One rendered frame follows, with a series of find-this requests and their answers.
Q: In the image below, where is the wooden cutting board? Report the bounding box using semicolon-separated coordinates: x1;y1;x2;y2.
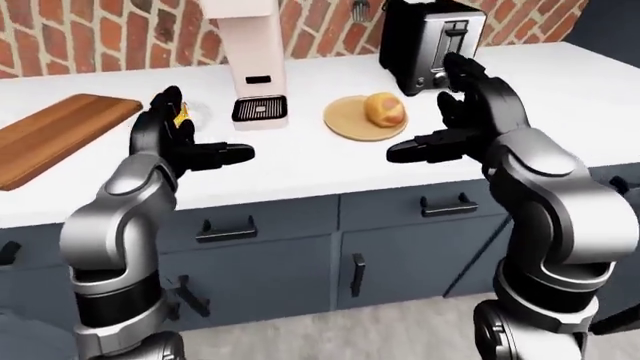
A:
0;93;143;192

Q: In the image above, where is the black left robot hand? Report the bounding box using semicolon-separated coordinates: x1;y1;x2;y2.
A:
128;84;256;178

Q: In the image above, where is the white coffee machine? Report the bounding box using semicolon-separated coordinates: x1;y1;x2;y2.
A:
202;0;290;132

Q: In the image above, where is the black cabinet handle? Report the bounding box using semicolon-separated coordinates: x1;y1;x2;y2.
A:
0;241;22;266
608;174;632;196

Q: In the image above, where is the yellow croissant bread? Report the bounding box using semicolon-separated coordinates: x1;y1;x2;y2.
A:
172;101;192;126

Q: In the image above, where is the grey cabinet door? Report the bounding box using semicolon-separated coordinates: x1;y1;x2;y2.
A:
335;213;512;312
157;234;335;333

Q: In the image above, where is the clear glass plate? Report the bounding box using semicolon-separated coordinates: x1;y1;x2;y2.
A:
182;100;217;131

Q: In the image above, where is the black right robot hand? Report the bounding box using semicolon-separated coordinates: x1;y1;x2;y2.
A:
386;51;531;167

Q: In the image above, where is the black drawer handle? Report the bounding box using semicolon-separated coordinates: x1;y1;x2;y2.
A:
195;214;258;244
419;192;480;219

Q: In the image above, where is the round golden bread roll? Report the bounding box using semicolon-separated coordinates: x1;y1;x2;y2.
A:
363;91;407;129

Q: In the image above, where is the black silver toaster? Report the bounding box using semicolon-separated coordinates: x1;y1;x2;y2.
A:
378;0;489;97

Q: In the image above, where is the round tan plate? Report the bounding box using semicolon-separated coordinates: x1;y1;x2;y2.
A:
322;94;409;143

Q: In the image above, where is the grey cabinet drawer front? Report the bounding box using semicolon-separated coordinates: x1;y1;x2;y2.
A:
338;179;511;234
152;194;342;256

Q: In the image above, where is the black vertical door handle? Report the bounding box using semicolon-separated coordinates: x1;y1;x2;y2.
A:
350;252;366;298
167;274;211;322

